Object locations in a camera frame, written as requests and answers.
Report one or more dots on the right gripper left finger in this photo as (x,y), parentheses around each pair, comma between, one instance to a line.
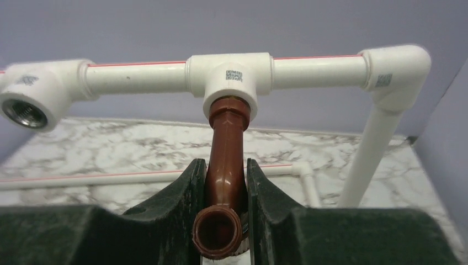
(156,231)

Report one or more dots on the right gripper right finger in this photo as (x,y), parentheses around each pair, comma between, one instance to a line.
(282,231)

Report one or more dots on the brown water faucet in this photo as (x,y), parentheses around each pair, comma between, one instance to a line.
(218,229)

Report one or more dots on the white PVC pipe frame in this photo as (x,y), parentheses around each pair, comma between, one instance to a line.
(36,95)

